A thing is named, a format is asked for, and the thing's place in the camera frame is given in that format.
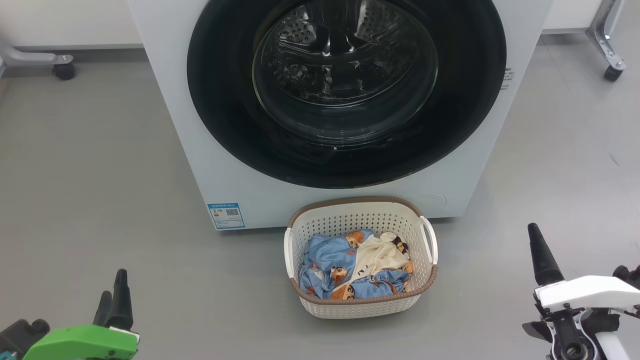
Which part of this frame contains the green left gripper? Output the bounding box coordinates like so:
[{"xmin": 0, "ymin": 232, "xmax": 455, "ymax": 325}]
[{"xmin": 22, "ymin": 269, "xmax": 141, "ymax": 360}]

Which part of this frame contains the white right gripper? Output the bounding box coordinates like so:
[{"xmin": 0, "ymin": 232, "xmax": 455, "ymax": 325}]
[{"xmin": 522, "ymin": 223, "xmax": 640, "ymax": 346}]

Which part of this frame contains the cream bear print garment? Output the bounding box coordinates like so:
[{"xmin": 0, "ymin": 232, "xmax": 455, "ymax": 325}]
[{"xmin": 348, "ymin": 232, "xmax": 415, "ymax": 282}]

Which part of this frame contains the blue cartoon print garment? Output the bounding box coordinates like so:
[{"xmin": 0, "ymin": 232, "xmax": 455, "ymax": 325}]
[{"xmin": 299, "ymin": 229, "xmax": 413, "ymax": 301}]

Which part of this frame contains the round washing machine door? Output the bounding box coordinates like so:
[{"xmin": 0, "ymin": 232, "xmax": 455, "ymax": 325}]
[{"xmin": 186, "ymin": 0, "xmax": 507, "ymax": 190}]

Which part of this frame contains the white front-load washing machine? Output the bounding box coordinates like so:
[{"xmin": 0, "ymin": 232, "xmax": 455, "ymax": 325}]
[{"xmin": 127, "ymin": 0, "xmax": 553, "ymax": 231}]

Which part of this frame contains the stainless steel washing machine drum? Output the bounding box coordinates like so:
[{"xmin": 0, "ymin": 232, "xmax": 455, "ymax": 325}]
[{"xmin": 252, "ymin": 0, "xmax": 439, "ymax": 146}]

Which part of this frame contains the blue energy label sticker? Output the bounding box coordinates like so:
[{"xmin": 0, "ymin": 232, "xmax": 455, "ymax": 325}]
[{"xmin": 207, "ymin": 202, "xmax": 246, "ymax": 231}]

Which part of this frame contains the cream perforated basket brown rim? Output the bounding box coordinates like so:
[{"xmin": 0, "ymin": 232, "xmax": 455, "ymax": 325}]
[{"xmin": 283, "ymin": 196, "xmax": 439, "ymax": 320}]

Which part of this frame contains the grey metal leg with caster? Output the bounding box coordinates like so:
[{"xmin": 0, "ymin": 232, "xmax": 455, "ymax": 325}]
[
  {"xmin": 0, "ymin": 37, "xmax": 77, "ymax": 81},
  {"xmin": 586, "ymin": 0, "xmax": 627, "ymax": 82}
]

